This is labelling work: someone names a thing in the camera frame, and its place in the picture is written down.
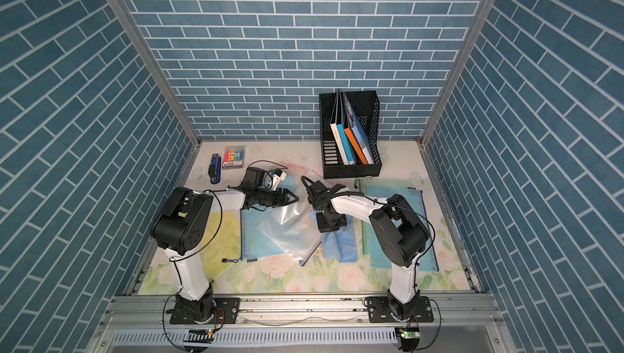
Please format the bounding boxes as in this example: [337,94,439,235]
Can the clear grey document bag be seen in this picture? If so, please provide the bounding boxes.
[258,175,321,266]

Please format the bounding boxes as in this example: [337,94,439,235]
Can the blue mesh document bag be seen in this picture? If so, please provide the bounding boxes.
[240,170,283,262]

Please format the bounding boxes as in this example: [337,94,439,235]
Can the light blue cleaning cloth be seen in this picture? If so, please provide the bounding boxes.
[321,216,358,264]

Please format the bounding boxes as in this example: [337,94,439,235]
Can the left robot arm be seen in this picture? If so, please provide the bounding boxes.
[150,166,299,304]

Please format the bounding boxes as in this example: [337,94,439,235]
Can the orange book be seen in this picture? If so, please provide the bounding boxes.
[344,127,368,165]

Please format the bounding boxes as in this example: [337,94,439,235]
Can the green mesh document bag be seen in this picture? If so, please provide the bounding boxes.
[353,194,430,267]

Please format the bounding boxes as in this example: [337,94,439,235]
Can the blue black stapler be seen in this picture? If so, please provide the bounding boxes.
[208,153,222,185]

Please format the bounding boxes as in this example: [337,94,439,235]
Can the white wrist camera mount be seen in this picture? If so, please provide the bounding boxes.
[270,169,288,191]

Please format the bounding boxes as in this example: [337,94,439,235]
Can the teal book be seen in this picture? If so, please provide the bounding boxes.
[337,124,356,165]

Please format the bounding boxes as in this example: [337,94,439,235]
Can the blue folder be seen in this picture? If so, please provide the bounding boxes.
[342,93,375,165]

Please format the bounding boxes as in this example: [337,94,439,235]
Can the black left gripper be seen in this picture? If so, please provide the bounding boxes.
[253,188,298,207]

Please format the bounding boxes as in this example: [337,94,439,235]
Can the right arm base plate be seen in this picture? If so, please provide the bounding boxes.
[363,296,434,323]

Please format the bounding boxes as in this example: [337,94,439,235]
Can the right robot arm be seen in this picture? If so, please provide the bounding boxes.
[301,176,432,306]

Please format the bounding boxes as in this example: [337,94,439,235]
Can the box of coloured markers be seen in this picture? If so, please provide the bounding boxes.
[222,145,245,170]

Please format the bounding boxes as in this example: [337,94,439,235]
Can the yellow mesh document bag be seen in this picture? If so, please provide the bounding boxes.
[153,188,244,283]

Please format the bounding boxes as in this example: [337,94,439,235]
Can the black mesh file holder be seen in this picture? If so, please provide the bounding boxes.
[318,91,382,179]

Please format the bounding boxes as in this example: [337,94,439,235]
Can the white book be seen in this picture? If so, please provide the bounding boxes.
[330,123,349,166]

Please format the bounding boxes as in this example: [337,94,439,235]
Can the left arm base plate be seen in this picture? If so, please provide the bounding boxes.
[166,296,241,326]

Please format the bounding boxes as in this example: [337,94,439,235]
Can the aluminium front rail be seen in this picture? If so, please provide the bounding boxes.
[88,293,514,352]

